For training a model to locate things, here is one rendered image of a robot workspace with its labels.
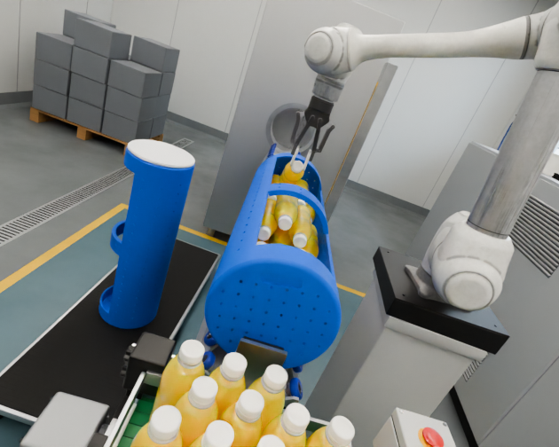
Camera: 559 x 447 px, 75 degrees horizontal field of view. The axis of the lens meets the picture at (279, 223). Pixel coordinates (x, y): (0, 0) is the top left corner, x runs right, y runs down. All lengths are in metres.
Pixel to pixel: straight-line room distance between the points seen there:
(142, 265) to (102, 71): 3.00
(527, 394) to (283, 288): 1.80
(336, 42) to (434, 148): 5.29
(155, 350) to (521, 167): 0.87
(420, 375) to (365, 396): 0.20
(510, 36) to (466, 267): 0.58
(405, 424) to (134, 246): 1.31
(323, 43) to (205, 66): 5.22
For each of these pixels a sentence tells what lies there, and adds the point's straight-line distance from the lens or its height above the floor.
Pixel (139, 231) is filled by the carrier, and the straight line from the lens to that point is 1.67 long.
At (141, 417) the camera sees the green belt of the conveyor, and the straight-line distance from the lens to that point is 0.81.
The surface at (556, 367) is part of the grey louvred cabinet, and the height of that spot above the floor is 0.72.
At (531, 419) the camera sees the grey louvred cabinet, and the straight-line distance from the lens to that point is 2.49.
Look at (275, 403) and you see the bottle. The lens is 0.67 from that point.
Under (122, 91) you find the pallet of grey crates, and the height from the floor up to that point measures 0.66.
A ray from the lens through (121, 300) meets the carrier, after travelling 1.90.
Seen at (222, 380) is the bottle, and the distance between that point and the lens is 0.66.
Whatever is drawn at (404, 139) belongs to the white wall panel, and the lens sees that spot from 6.07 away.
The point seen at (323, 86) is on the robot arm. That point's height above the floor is 1.52.
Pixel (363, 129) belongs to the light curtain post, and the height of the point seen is 1.36.
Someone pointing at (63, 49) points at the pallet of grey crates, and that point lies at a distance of 4.68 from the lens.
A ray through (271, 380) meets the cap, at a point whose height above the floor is 1.11.
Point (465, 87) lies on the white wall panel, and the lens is 6.19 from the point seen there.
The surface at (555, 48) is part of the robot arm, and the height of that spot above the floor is 1.76.
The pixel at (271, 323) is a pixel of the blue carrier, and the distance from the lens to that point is 0.78.
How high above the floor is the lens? 1.57
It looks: 24 degrees down
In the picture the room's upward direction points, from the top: 21 degrees clockwise
